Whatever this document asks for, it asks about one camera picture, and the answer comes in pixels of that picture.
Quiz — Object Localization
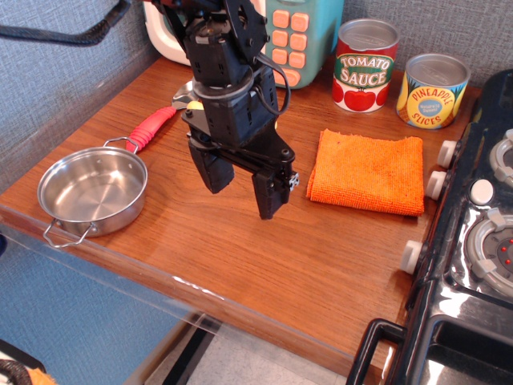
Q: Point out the yellow toy banana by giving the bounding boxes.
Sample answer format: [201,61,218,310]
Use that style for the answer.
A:
[187,100,204,111]

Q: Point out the pineapple slices can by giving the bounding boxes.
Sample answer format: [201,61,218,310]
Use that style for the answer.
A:
[396,53,471,130]

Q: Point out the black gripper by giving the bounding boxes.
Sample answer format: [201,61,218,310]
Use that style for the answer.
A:
[183,63,297,220]

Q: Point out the teal toy microwave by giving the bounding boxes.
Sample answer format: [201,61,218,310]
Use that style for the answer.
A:
[143,1,344,89]

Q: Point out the white stove knob lower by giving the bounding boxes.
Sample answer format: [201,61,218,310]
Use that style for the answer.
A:
[400,240,423,274]

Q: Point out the red handled metal spoon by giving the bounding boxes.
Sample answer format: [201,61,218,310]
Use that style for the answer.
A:
[126,80,200,153]

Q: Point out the white stove knob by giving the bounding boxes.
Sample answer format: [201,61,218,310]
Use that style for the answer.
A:
[400,240,423,274]
[425,171,446,201]
[437,140,458,168]

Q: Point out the orange folded cloth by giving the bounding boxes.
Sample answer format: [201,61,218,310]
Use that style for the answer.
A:
[306,129,424,217]

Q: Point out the black braided cable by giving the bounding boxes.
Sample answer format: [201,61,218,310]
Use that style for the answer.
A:
[0,0,133,47]

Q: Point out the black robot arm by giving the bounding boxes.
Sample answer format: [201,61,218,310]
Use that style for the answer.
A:
[152,1,299,220]

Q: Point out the white stove knob upper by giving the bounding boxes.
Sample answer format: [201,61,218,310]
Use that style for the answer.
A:
[437,140,458,168]

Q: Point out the white stove knob middle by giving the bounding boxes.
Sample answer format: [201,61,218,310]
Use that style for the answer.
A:
[425,171,446,201]

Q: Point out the tomato sauce can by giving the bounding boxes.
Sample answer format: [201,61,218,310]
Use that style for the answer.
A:
[332,18,399,113]

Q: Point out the black toy stove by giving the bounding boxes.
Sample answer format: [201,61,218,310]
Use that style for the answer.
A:
[347,70,512,384]

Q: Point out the silver metal pan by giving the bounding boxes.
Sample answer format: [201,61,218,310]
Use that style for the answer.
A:
[37,136,148,249]

